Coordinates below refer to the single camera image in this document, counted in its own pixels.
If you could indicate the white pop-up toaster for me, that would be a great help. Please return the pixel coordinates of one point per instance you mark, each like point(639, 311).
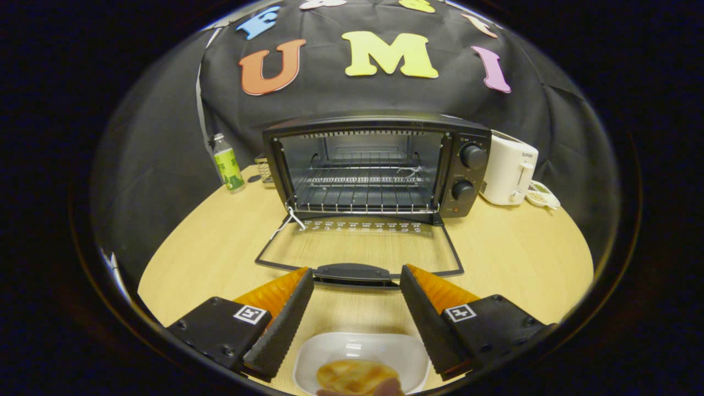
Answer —
point(506, 168)

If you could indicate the golden bread bun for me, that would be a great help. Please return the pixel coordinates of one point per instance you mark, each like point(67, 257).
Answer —
point(352, 375)

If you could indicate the small white patterned dish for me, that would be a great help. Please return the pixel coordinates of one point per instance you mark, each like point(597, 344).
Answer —
point(542, 195)

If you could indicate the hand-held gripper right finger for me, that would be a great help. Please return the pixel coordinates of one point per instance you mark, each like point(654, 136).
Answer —
point(432, 330)

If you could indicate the black toaster oven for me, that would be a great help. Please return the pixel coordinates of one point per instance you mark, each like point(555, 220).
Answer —
point(467, 181)

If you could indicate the white plate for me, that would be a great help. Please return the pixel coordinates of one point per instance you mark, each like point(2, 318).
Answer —
point(357, 346)

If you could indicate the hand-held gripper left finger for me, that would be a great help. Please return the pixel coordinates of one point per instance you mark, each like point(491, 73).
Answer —
point(278, 330)

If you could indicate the green label drink bottle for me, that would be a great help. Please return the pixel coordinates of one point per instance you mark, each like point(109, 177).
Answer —
point(227, 165)

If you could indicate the black backdrop cloth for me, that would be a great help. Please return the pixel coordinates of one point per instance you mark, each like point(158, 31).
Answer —
point(550, 110)

